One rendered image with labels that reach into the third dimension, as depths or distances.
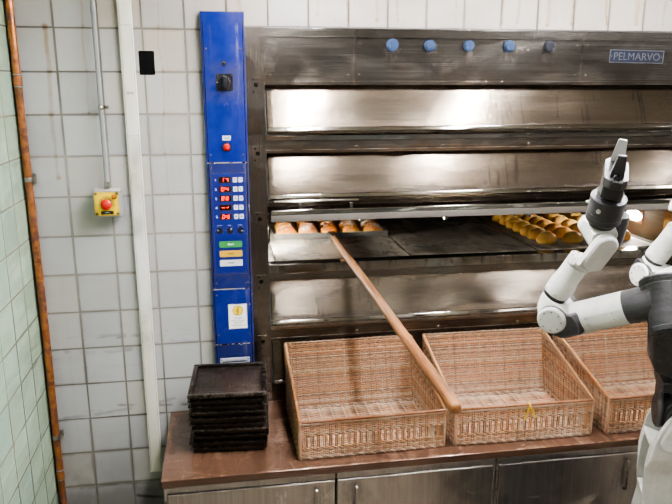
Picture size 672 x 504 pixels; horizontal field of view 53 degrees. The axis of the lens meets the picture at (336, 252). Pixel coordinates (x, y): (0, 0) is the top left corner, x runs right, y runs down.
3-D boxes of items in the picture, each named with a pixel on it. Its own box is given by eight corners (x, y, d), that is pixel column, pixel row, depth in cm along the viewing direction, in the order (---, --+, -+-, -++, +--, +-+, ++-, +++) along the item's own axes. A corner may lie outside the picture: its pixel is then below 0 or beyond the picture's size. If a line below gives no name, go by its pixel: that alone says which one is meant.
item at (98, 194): (97, 214, 261) (94, 188, 258) (124, 213, 262) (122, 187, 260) (93, 217, 253) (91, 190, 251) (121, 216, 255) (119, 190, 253)
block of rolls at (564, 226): (489, 220, 368) (489, 209, 367) (571, 217, 376) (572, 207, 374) (539, 245, 310) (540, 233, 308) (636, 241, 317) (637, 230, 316)
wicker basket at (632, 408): (545, 383, 308) (549, 325, 301) (657, 373, 318) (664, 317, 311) (605, 436, 261) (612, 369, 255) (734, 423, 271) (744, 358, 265)
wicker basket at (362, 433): (282, 402, 289) (281, 341, 283) (410, 391, 299) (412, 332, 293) (297, 462, 243) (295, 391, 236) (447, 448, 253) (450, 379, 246)
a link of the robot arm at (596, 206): (594, 179, 163) (583, 220, 170) (636, 185, 160) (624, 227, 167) (596, 154, 172) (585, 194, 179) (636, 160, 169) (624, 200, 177)
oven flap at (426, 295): (271, 325, 282) (269, 277, 284) (664, 303, 310) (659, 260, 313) (272, 325, 277) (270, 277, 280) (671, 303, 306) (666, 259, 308)
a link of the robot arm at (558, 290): (570, 250, 189) (534, 300, 200) (560, 263, 181) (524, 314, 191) (604, 272, 186) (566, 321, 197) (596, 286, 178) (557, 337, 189)
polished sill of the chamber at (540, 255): (268, 270, 283) (267, 261, 282) (662, 253, 312) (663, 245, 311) (269, 274, 277) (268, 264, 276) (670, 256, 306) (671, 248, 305)
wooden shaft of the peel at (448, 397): (463, 415, 153) (464, 403, 152) (450, 416, 152) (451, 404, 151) (337, 241, 316) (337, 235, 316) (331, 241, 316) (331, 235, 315)
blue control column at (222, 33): (221, 358, 483) (208, 42, 432) (244, 357, 485) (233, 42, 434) (223, 529, 298) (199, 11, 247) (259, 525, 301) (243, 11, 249)
